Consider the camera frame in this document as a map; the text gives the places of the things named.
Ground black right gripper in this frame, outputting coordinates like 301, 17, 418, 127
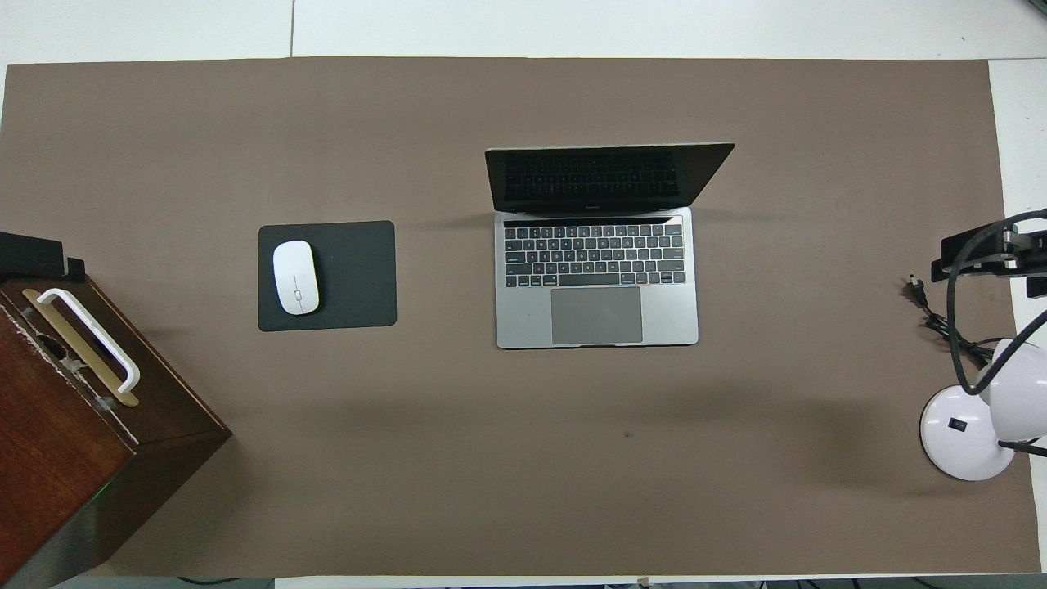
932, 227, 1047, 300

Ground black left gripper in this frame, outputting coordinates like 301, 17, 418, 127
0, 232, 86, 284

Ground silver Apple laptop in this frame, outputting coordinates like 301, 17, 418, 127
484, 142, 736, 350

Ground dark brown wooden box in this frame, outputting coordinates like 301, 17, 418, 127
0, 270, 233, 589

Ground white desk lamp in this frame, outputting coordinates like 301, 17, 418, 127
919, 337, 1047, 482

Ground white computer mouse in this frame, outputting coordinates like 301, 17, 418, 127
272, 240, 321, 317

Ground black mouse pad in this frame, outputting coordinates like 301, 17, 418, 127
258, 220, 398, 333

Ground brown table mat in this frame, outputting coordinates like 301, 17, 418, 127
0, 57, 1041, 578

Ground white box handle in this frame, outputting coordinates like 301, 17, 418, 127
36, 288, 142, 395

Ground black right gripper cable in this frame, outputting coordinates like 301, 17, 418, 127
946, 209, 1047, 397

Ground black lamp power cable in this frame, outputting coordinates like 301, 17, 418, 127
904, 277, 997, 366

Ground gold handle plate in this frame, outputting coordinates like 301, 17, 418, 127
21, 288, 140, 407

